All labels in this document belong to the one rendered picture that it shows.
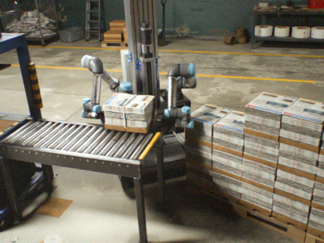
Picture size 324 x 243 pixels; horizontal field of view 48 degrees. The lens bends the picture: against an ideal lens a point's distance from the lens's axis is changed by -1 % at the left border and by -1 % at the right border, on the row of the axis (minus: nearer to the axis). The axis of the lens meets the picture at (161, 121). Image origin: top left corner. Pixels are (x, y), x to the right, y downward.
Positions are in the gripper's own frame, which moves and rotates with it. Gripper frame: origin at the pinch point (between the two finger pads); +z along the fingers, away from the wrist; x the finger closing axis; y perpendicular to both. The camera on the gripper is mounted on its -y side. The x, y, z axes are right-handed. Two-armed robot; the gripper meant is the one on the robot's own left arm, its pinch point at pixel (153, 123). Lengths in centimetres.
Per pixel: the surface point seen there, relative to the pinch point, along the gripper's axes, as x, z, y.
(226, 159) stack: 4, -65, -25
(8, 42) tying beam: 17, 123, 72
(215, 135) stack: -1, -55, -6
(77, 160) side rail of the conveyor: 68, 39, -4
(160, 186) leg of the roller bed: 17, -10, -53
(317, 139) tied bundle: 30, -131, 14
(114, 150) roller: 52, 14, -1
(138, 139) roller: 32.3, 1.8, -0.4
